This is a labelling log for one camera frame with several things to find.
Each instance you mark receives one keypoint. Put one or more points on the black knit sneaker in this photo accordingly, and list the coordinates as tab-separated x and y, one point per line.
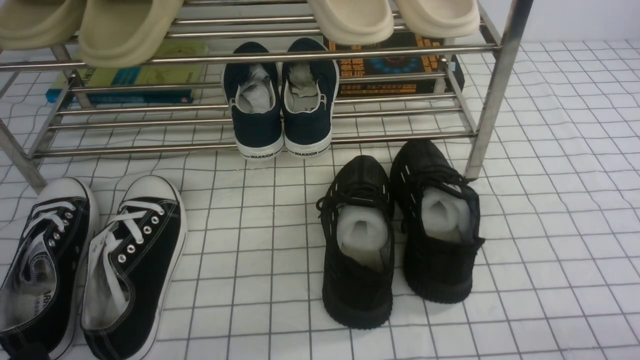
356	215
441	221

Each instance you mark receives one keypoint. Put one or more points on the black canvas sneaker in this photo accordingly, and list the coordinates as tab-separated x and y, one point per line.
129	267
40	293

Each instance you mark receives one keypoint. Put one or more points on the metal shoe rack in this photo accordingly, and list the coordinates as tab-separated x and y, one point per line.
504	49

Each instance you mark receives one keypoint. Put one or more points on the navy canvas shoe right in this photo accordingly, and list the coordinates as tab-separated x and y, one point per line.
308	93

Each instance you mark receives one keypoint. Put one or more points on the navy canvas shoe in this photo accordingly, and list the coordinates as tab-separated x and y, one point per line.
308	93
251	91

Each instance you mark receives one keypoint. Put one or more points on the navy canvas shoe left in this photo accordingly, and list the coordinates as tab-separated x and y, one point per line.
251	91

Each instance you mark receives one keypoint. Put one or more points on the beige slipper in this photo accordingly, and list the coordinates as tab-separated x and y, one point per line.
35	24
440	18
124	33
353	22

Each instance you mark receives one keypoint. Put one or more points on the black orange book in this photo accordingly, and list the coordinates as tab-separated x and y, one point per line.
390	70

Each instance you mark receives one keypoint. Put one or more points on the green book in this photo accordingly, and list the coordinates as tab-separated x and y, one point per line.
172	74

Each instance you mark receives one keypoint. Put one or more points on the blue book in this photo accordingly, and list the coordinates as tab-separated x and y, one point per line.
157	96

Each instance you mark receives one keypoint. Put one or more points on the beige slipper far right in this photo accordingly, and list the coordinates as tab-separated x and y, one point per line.
440	18

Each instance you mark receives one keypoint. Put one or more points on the white grid tablecloth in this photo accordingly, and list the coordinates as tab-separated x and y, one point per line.
557	278

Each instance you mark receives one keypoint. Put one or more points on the beige slipper far left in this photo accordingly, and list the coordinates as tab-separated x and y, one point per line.
35	24

